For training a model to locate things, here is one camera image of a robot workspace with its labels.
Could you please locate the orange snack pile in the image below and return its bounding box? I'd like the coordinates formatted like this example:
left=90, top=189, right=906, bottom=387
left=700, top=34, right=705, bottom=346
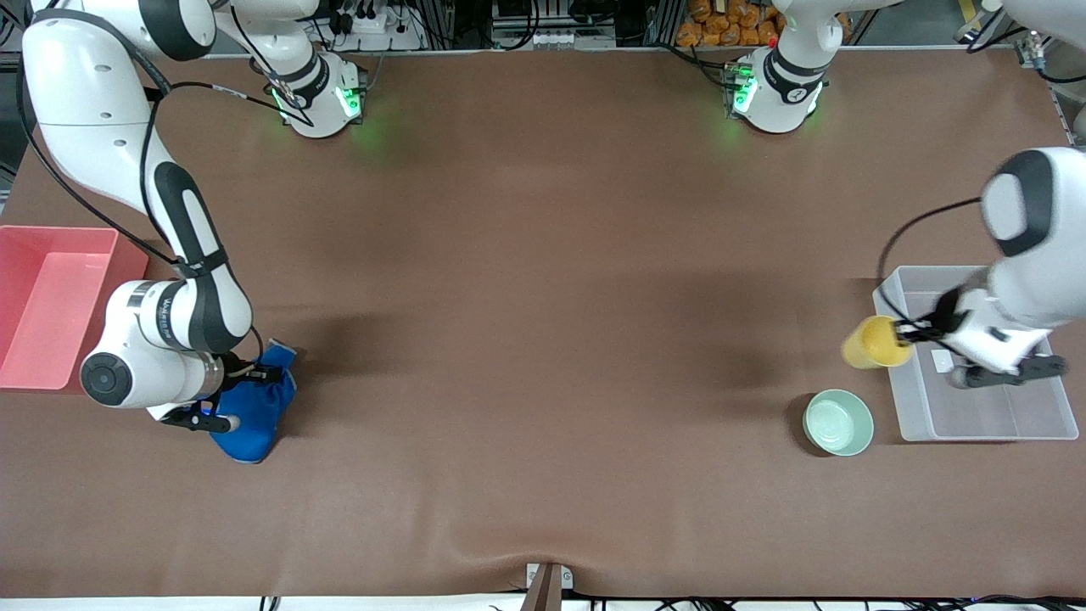
left=676, top=0, right=786, bottom=48

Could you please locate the clear plastic bin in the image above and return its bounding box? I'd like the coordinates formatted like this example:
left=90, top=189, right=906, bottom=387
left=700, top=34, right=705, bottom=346
left=872, top=265, right=1080, bottom=443

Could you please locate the white connector block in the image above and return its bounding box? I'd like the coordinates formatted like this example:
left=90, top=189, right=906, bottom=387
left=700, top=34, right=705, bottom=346
left=529, top=29, right=608, bottom=49

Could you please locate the blue cloth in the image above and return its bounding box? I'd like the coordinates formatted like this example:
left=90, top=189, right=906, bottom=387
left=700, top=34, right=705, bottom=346
left=208, top=339, right=299, bottom=465

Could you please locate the pink plastic bin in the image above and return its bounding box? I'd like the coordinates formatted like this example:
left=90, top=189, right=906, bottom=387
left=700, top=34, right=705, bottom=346
left=0, top=225, right=150, bottom=394

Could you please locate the white power strip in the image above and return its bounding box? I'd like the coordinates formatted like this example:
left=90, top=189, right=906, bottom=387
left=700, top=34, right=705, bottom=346
left=327, top=0, right=428, bottom=52

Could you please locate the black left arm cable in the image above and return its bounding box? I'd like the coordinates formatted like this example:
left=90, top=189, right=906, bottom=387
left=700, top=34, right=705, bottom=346
left=876, top=197, right=987, bottom=328

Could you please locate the metal table clamp bracket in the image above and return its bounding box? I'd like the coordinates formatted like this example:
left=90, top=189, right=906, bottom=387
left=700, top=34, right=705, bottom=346
left=520, top=562, right=574, bottom=611

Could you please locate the brown table mat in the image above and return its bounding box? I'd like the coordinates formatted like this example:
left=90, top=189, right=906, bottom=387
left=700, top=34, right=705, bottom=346
left=0, top=49, right=1086, bottom=599

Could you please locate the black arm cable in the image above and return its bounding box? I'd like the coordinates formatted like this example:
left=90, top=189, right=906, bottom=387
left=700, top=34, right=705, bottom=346
left=15, top=7, right=316, bottom=274
left=876, top=197, right=987, bottom=328

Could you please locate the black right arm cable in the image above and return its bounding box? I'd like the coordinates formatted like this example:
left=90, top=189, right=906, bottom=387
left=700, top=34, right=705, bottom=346
left=15, top=7, right=316, bottom=274

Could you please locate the pale green bowl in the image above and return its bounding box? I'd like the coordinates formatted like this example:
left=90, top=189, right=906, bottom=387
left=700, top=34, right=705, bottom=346
left=803, top=389, right=875, bottom=457

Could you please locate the yellow plastic cup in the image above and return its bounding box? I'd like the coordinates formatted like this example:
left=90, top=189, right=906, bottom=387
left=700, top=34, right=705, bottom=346
left=842, top=316, right=915, bottom=371

